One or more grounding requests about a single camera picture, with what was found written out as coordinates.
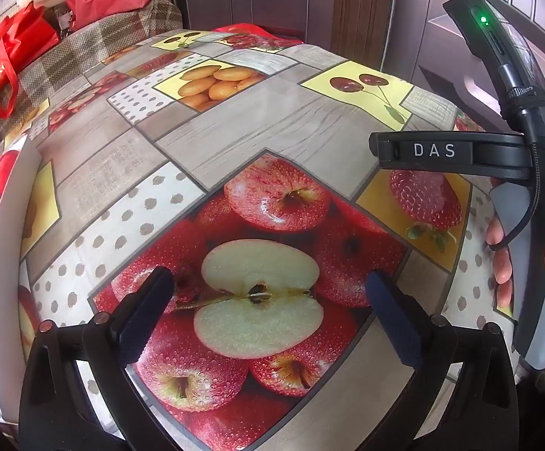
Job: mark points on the person's right hand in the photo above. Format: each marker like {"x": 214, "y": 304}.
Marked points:
{"x": 500, "y": 268}

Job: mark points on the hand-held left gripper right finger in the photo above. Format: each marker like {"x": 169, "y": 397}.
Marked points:
{"x": 394, "y": 324}

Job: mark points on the fruit print tablecloth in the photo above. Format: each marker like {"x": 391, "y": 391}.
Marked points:
{"x": 206, "y": 136}

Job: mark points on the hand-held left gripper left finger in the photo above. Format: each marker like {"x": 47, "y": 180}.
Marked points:
{"x": 143, "y": 319}

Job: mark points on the red tote bag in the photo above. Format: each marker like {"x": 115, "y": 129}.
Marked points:
{"x": 19, "y": 47}

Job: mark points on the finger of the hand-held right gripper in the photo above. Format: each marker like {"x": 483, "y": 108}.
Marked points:
{"x": 441, "y": 151}

